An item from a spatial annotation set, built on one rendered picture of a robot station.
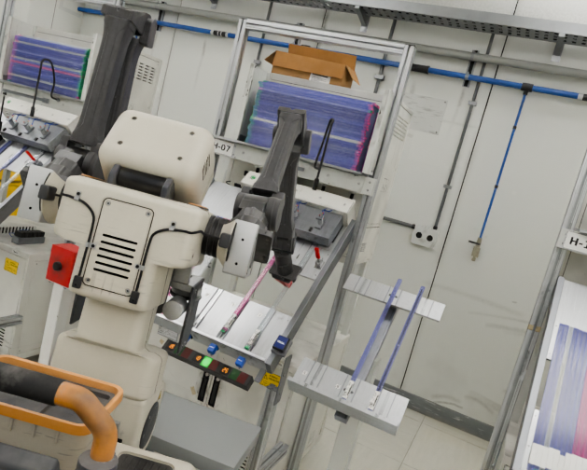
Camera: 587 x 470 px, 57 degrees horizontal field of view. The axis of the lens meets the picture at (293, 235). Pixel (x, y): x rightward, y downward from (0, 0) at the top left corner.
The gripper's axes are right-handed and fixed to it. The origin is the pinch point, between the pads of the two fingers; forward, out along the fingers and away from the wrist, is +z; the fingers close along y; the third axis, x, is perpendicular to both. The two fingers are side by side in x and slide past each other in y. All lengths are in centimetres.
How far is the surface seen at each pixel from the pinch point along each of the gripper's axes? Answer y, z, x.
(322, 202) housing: 3.5, -5.3, -37.6
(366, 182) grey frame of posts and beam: -11, -12, -48
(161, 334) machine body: 52, 35, 23
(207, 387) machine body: 25, 44, 32
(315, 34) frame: 28, -46, -88
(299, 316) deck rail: -10.1, -0.8, 10.9
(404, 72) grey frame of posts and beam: -13, -41, -81
